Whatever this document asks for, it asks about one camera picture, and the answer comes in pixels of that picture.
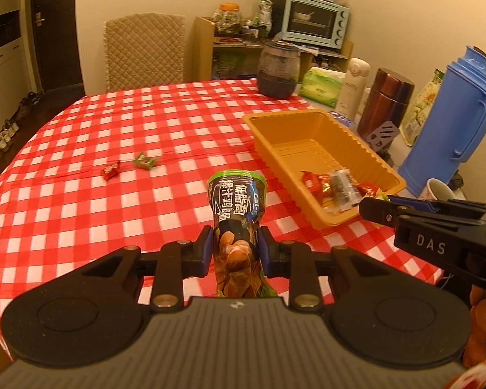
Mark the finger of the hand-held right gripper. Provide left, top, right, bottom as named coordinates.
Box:
left=388, top=195, right=486, bottom=222
left=358, top=197, right=486, bottom=228

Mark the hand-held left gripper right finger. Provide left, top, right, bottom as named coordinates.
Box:
left=257, top=226, right=393, bottom=313

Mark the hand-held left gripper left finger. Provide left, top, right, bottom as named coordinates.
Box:
left=75, top=225, right=213, bottom=313

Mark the black clear snack packet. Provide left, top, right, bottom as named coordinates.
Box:
left=330, top=169, right=362, bottom=211

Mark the large green brown snack packet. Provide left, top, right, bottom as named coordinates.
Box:
left=207, top=169, right=277, bottom=298

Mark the red gold candy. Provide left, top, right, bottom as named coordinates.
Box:
left=300, top=170, right=320, bottom=191

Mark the orange plastic tray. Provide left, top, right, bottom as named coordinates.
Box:
left=242, top=109, right=406, bottom=230

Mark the white mug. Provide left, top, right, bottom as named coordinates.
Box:
left=425, top=178, right=460, bottom=201

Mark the grey slotted holder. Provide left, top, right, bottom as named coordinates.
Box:
left=366, top=122, right=398, bottom=148

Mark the blue thermos jug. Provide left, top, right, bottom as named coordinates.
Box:
left=398, top=45, right=486, bottom=199

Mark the green yellow printed bag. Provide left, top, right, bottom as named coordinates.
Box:
left=400, top=69, right=446, bottom=147

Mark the blue flat packet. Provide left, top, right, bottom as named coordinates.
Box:
left=328, top=110, right=356, bottom=127

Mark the red white checked tablecloth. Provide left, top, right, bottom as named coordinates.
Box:
left=0, top=79, right=446, bottom=357

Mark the brown metal thermos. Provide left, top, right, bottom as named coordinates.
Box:
left=356, top=68, right=414, bottom=147

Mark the white bottle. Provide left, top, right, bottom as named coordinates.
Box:
left=335, top=59, right=368, bottom=120

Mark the green tissue pack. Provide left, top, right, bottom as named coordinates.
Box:
left=300, top=67, right=347, bottom=108

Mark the dark glass jar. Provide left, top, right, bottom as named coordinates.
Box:
left=257, top=41, right=301, bottom=99

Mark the green box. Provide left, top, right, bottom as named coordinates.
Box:
left=213, top=51, right=244, bottom=79

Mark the wooden shelf unit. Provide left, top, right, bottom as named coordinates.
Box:
left=194, top=16, right=354, bottom=82

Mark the light blue toaster oven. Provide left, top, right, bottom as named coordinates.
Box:
left=281, top=0, right=351, bottom=49

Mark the beige quilted chair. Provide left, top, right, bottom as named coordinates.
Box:
left=103, top=13, right=186, bottom=92

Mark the black box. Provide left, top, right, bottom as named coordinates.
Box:
left=267, top=0, right=288, bottom=37

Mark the row of shoes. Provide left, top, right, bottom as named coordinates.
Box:
left=0, top=93, right=41, bottom=169

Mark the green plastic bag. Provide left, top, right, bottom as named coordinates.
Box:
left=253, top=0, right=274, bottom=27

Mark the plastic jar with orange lid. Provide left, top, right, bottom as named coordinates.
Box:
left=211, top=3, right=244, bottom=35

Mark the dark wooden door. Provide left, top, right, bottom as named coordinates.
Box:
left=30, top=0, right=85, bottom=98

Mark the white cabinet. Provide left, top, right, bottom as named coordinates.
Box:
left=0, top=0, right=37, bottom=147

